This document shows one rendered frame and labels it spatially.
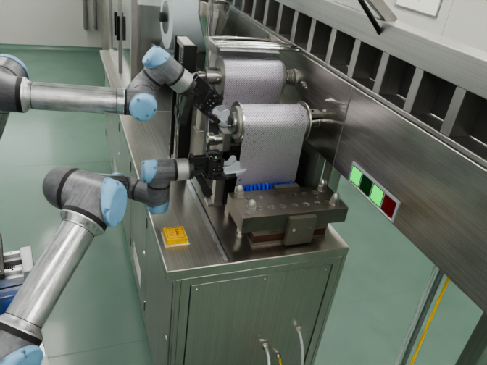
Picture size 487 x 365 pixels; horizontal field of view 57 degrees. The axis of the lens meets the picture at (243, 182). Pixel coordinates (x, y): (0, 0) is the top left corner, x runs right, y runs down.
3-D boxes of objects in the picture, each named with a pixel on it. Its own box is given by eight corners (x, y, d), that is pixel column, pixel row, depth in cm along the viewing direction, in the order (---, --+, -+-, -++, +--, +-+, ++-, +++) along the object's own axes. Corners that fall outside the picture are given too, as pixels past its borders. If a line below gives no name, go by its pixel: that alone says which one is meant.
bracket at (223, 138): (203, 200, 176) (210, 128, 161) (219, 198, 178) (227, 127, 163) (206, 207, 172) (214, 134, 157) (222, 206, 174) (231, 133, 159)
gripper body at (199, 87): (225, 101, 148) (199, 77, 141) (207, 119, 149) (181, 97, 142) (218, 92, 154) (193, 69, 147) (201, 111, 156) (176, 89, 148)
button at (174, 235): (162, 233, 155) (162, 227, 153) (182, 231, 157) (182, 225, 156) (166, 245, 149) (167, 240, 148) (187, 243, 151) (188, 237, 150)
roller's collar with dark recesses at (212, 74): (201, 81, 175) (202, 64, 171) (216, 81, 177) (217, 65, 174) (206, 87, 170) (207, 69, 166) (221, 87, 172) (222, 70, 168)
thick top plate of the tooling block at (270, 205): (225, 206, 161) (227, 192, 158) (323, 198, 175) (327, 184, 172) (240, 233, 148) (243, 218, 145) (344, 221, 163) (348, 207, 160)
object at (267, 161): (235, 187, 164) (241, 141, 154) (293, 183, 172) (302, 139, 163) (235, 188, 163) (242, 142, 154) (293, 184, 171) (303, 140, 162)
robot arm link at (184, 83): (170, 89, 140) (165, 80, 146) (181, 98, 143) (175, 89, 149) (187, 71, 139) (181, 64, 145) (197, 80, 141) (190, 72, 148)
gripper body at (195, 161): (227, 158, 151) (191, 161, 147) (224, 181, 155) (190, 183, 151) (219, 148, 157) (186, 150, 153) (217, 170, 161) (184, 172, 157)
